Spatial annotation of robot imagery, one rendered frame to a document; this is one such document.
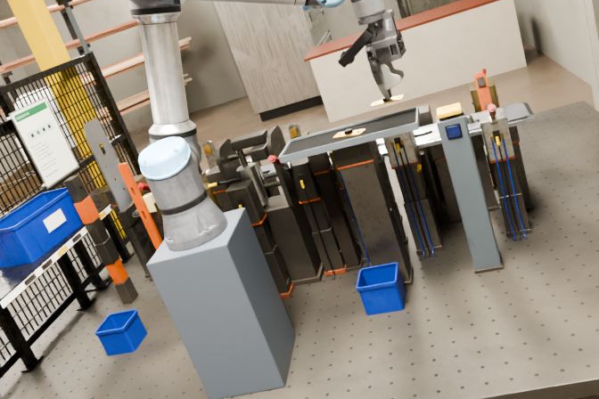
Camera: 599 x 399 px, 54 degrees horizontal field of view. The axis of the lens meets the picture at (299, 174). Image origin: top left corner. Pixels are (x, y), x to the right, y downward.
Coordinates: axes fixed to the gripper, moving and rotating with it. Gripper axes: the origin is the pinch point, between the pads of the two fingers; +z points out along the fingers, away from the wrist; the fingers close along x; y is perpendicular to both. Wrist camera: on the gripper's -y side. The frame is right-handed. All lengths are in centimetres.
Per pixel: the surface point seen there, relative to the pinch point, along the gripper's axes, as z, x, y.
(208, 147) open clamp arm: 13, 37, -81
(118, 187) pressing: 15, 17, -111
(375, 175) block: 18.9, -6.0, -6.9
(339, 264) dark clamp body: 50, 4, -30
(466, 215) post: 35.8, -3.3, 12.5
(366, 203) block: 26.3, -6.7, -11.5
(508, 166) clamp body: 31.5, 14.0, 23.5
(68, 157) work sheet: 2, 31, -141
